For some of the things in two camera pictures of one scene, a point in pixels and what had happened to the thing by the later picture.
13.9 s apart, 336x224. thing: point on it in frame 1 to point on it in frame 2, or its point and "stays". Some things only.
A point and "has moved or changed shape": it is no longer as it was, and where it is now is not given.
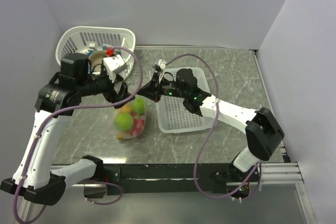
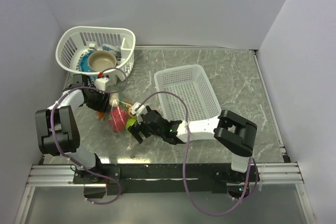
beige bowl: (96, 58) stays
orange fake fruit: (126, 108) to (130, 115)
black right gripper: (153, 90) to (134, 132)
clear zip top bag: (129, 119) has moved or changed shape
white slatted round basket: (86, 39) stays
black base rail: (173, 178) stays
